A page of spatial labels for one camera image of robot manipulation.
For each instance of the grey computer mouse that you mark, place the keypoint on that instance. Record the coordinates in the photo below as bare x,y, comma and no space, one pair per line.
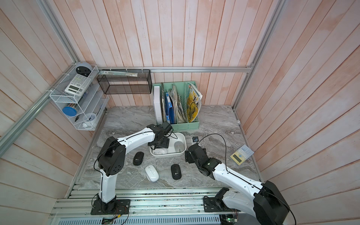
179,147

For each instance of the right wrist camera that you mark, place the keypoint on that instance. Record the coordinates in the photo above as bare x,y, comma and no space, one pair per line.
195,139

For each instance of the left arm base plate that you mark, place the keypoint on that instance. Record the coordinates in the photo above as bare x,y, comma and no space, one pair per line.
113,207

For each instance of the white computer mouse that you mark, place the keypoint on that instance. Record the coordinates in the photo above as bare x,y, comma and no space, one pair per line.
152,174

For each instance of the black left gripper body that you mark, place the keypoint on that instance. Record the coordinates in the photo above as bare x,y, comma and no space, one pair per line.
163,142

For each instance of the white plastic storage box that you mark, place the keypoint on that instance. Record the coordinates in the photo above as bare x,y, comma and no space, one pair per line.
170,150

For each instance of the round black white speaker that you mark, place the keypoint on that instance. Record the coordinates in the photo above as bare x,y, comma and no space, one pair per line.
83,68

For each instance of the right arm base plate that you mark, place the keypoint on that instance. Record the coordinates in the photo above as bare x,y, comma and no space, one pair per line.
216,204

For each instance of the white binder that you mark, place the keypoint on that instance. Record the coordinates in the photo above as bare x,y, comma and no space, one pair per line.
157,104

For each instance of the green plastic file organizer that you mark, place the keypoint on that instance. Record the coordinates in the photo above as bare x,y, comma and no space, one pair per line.
182,91

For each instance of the white wire wall shelf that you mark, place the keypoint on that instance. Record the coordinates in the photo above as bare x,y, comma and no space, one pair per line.
92,101

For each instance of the small yellow calculator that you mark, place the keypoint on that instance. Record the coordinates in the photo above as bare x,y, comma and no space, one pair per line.
242,154

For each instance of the blue folder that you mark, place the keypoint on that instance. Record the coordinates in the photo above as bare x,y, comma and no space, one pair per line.
169,109

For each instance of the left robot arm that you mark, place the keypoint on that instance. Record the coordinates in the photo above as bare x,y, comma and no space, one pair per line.
111,158

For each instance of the small black Lecoo mouse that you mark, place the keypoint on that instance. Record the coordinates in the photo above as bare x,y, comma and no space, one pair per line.
138,158

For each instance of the blue round lid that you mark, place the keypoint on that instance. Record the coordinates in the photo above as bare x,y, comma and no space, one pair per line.
70,110

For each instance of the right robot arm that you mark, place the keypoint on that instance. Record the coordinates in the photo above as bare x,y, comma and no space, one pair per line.
260,200

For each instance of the grey papers bundle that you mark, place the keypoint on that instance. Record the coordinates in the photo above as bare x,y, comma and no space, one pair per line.
179,114

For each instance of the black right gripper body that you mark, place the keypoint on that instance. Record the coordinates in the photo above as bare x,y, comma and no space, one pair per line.
188,154

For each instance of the large black Lecoo mouse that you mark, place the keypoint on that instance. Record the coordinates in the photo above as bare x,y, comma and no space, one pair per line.
176,172

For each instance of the yellow comic magazine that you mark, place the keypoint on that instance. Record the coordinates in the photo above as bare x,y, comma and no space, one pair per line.
194,102

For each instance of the black wire mesh basket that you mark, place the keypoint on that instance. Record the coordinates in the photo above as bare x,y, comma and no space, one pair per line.
126,81

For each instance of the white desk calculator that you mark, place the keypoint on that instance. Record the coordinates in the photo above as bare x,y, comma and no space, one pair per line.
78,85

